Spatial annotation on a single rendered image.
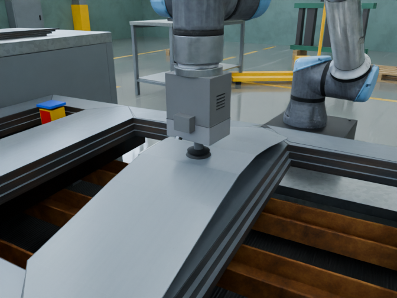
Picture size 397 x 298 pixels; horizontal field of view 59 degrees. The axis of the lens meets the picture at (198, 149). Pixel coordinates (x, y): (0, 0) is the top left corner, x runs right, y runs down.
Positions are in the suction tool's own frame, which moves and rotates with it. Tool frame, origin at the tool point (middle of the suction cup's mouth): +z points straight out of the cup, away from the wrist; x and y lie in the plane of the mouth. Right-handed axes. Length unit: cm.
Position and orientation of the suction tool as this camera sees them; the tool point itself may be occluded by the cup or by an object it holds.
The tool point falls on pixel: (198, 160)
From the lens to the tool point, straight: 59.7
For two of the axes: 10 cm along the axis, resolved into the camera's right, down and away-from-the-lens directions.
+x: 5.7, -3.2, 7.6
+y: 8.2, 2.2, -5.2
